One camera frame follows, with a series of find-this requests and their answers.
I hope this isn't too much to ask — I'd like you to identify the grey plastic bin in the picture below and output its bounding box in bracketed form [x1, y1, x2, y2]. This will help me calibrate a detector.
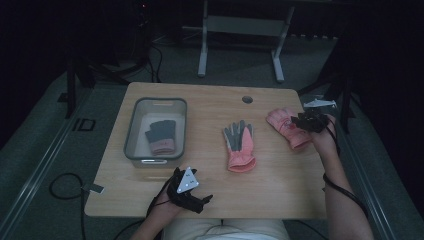
[123, 96, 188, 169]

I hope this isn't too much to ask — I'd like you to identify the pink glove with red print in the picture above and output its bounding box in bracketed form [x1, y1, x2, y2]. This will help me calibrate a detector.
[265, 107, 315, 150]

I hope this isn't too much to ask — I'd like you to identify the black stand with legs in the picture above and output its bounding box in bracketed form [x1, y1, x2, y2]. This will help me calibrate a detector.
[297, 33, 358, 135]

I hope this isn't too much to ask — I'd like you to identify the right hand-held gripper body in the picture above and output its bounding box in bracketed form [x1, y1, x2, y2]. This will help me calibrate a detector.
[299, 98, 338, 134]

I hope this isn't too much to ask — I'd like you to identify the small grey tag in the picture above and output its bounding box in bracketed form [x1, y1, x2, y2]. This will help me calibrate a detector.
[81, 182, 106, 195]

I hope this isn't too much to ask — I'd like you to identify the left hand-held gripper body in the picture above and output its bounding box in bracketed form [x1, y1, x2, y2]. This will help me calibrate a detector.
[166, 166, 205, 215]

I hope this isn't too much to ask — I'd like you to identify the black tripod stand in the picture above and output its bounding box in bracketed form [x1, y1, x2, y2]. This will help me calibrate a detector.
[57, 0, 152, 120]

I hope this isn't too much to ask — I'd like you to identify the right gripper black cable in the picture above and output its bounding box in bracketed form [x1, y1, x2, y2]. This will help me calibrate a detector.
[321, 114, 370, 219]

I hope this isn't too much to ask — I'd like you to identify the person's right hand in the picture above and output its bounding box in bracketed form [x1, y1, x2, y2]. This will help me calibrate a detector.
[311, 114, 340, 158]

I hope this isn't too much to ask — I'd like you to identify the person's left hand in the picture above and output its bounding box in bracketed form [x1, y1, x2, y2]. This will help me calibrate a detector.
[147, 192, 184, 220]

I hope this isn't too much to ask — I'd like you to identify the pink glove with grey palm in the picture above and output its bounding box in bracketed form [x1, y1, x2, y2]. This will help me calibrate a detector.
[222, 119, 257, 174]

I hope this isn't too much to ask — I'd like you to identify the white metal desk frame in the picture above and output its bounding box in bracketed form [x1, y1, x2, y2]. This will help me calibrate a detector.
[197, 0, 296, 84]

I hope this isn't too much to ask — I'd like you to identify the person's lap in light trousers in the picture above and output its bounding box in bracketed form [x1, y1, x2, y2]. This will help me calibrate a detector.
[162, 218, 292, 240]

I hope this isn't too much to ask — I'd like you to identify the black floor cable loop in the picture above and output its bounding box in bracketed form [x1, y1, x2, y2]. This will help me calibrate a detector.
[48, 172, 88, 240]

